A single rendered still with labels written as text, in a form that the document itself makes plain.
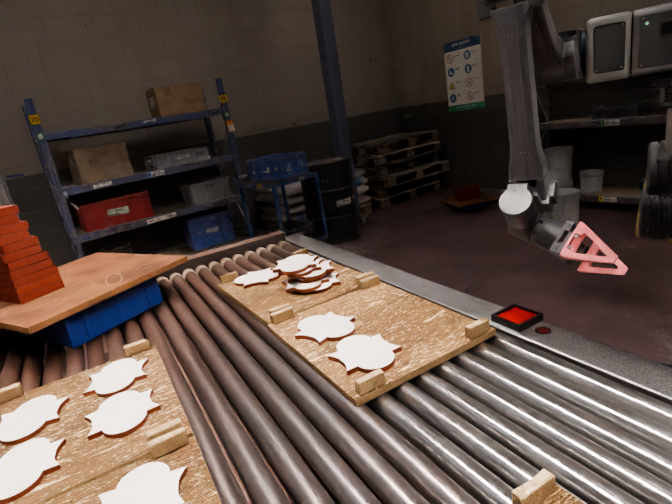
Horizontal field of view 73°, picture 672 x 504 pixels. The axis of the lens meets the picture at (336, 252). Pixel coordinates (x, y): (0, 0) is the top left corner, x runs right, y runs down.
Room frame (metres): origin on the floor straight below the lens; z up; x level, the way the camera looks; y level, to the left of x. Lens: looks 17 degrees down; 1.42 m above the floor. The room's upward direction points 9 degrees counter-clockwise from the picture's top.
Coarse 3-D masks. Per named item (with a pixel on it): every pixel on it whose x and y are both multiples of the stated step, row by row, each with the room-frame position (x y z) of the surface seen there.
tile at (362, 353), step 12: (360, 336) 0.88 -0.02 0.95; (372, 336) 0.87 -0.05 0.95; (348, 348) 0.84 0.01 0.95; (360, 348) 0.83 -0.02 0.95; (372, 348) 0.82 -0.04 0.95; (384, 348) 0.81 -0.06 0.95; (396, 348) 0.81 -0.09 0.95; (336, 360) 0.81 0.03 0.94; (348, 360) 0.79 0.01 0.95; (360, 360) 0.78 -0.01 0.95; (372, 360) 0.78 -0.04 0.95; (384, 360) 0.77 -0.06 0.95; (348, 372) 0.76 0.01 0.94
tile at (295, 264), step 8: (296, 256) 1.35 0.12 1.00; (304, 256) 1.33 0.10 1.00; (312, 256) 1.32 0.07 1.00; (280, 264) 1.29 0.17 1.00; (288, 264) 1.28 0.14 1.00; (296, 264) 1.27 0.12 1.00; (304, 264) 1.26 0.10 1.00; (312, 264) 1.25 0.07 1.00; (288, 272) 1.22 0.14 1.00; (296, 272) 1.22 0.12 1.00
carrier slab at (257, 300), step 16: (336, 272) 1.33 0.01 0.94; (352, 272) 1.31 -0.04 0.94; (224, 288) 1.36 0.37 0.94; (240, 288) 1.33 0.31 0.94; (256, 288) 1.31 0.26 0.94; (272, 288) 1.29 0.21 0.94; (336, 288) 1.20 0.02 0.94; (352, 288) 1.18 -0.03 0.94; (240, 304) 1.22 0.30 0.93; (256, 304) 1.18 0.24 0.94; (272, 304) 1.16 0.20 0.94; (304, 304) 1.13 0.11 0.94
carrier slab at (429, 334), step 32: (384, 288) 1.15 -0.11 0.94; (288, 320) 1.04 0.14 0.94; (384, 320) 0.96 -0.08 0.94; (416, 320) 0.93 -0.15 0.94; (448, 320) 0.91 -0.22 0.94; (320, 352) 0.86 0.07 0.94; (416, 352) 0.80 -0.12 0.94; (448, 352) 0.78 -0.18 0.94; (352, 384) 0.73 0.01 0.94; (384, 384) 0.71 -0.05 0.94
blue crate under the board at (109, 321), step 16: (144, 288) 1.32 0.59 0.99; (96, 304) 1.19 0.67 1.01; (112, 304) 1.23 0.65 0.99; (128, 304) 1.27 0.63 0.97; (144, 304) 1.31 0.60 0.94; (64, 320) 1.11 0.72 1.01; (80, 320) 1.15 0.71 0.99; (96, 320) 1.18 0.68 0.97; (112, 320) 1.22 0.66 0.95; (32, 336) 1.23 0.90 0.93; (48, 336) 1.18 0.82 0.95; (64, 336) 1.13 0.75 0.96; (80, 336) 1.14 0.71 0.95; (96, 336) 1.17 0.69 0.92
